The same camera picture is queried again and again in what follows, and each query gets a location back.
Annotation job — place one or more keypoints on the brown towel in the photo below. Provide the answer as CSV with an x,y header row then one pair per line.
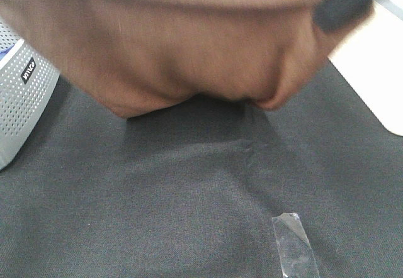
x,y
138,56

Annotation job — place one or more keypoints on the black table cloth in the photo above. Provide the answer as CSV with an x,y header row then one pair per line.
x,y
190,191

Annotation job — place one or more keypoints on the clear tape strip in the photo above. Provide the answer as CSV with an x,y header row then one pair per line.
x,y
296,255

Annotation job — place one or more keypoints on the white perforated laundry basket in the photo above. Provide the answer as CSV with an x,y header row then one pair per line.
x,y
27,82

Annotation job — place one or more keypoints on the white storage box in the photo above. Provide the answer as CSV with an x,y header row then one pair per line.
x,y
370,59

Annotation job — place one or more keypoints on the blue cloth in basket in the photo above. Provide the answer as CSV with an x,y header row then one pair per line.
x,y
6,54

